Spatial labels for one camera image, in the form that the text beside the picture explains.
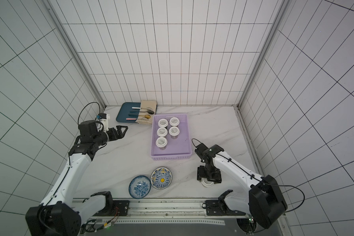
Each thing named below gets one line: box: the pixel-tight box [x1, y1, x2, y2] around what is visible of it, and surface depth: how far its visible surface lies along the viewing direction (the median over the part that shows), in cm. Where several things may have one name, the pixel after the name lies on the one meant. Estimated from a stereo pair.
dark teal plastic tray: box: [116, 102, 141, 123], surface depth 120 cm
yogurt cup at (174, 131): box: [168, 125, 180, 140], surface depth 97 cm
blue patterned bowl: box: [128, 175, 152, 200], surface depth 80 cm
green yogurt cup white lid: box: [157, 118, 169, 128], surface depth 102 cm
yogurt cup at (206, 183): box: [201, 177, 215, 188], surface depth 75 cm
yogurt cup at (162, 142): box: [155, 136, 168, 151], surface depth 92 cm
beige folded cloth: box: [135, 100, 157, 125], surface depth 118 cm
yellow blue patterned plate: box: [149, 166, 173, 190], surface depth 83 cm
